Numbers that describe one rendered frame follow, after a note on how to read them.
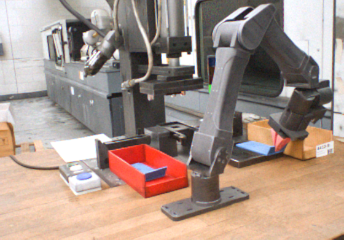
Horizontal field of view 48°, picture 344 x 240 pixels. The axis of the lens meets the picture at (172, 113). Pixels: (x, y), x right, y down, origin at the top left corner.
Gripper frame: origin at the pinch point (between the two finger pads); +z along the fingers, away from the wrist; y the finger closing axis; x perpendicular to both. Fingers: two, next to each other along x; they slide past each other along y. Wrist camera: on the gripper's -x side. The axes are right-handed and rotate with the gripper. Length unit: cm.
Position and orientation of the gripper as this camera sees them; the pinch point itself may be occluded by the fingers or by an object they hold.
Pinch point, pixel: (276, 148)
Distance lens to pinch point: 116.1
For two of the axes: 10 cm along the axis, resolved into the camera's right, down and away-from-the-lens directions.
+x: -8.6, 1.4, -5.0
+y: -4.7, -6.0, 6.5
